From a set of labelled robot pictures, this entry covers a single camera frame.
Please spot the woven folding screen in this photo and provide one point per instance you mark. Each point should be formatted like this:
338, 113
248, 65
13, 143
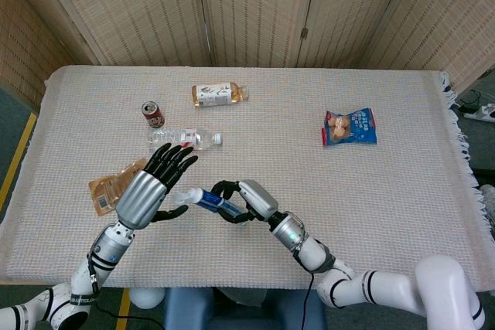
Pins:
251, 9

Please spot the brass screen hinge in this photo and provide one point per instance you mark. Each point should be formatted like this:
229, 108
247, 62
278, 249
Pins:
304, 33

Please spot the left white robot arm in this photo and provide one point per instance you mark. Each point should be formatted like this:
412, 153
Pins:
104, 252

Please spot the white power strip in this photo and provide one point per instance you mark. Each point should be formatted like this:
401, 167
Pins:
481, 113

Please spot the red cartoon soda can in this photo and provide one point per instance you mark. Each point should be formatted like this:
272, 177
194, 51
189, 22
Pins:
154, 117

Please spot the white round robot part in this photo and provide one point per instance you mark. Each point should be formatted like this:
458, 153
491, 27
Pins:
146, 298

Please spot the yellow tea bottle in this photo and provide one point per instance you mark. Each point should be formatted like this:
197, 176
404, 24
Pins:
216, 94

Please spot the clear plastic water bottle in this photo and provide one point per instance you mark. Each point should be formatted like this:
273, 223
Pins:
170, 137

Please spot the brown spout pouch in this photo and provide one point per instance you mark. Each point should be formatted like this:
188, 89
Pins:
106, 191

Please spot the blue cookie bag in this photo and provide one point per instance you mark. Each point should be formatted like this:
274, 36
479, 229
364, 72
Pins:
356, 129

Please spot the beige woven tablecloth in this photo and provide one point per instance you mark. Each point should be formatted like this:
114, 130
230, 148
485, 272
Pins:
309, 191

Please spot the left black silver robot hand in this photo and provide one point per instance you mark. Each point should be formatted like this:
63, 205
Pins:
141, 194

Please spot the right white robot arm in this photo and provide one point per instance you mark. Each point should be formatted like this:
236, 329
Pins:
348, 287

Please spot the blue white tube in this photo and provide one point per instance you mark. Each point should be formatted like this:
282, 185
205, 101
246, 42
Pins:
207, 198

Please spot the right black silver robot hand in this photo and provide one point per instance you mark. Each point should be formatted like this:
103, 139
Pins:
259, 198

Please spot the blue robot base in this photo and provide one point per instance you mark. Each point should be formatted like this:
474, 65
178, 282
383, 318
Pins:
239, 312

